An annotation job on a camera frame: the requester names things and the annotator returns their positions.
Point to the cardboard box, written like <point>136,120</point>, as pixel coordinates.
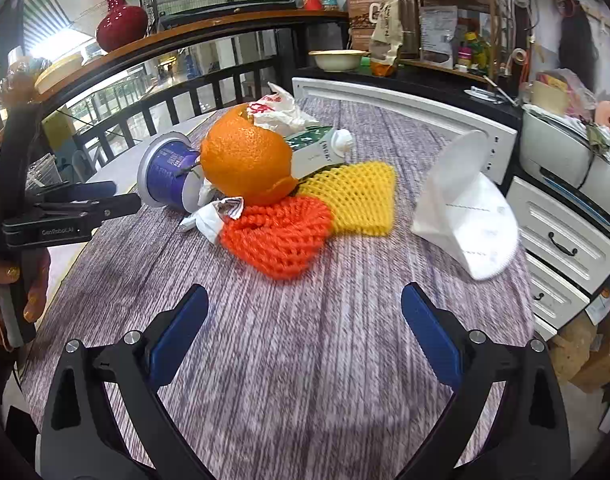
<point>585,355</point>

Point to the person's left hand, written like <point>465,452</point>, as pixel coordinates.
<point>32,305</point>

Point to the orange foam fruit net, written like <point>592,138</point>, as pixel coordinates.
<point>275,237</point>

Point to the white plastic bag red print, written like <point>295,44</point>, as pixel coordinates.
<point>280,115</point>

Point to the grey foil packet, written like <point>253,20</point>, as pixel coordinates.
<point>437,35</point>

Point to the white wrapper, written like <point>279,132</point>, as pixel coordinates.
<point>207,220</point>

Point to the pink plastic bag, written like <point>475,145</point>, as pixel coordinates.
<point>577,85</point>

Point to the cream round plate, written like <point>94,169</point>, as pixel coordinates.
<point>60,72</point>

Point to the cream box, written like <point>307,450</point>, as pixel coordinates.
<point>550,97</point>

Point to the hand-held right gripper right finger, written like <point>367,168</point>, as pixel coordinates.
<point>432,340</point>

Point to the kraft paper bag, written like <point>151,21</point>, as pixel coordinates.
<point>385,30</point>

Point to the tape roll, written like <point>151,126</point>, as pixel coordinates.
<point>521,56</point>

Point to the brown cardboard carton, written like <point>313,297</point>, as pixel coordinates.
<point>361,17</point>

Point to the red ceramic vase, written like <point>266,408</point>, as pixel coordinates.
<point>122,25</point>

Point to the white face mask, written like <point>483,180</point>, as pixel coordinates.
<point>465,220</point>

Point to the round pink pad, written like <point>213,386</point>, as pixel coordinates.
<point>607,114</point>

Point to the black hair wig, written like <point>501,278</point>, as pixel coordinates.
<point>577,50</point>

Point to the black railing with wooden ledge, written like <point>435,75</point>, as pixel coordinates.
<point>185,40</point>

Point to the purple yogurt cup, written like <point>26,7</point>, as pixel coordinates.
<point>170,165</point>

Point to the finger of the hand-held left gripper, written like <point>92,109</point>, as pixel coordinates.
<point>85,191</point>
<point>115,206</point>

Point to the orange peel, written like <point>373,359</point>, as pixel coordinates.
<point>245,160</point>

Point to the yellow foam fruit net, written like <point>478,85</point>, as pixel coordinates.
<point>355,195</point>

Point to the cream bowl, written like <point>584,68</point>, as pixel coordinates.
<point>337,61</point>

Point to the yellow and green bottles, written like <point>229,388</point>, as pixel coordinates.
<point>472,50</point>

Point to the white lower drawer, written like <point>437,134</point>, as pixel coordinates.
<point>555,295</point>

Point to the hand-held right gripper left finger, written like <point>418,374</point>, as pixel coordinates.
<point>180,340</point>

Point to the green milk carton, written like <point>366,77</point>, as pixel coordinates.
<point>310,152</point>

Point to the white printer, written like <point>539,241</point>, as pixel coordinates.
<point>560,160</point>

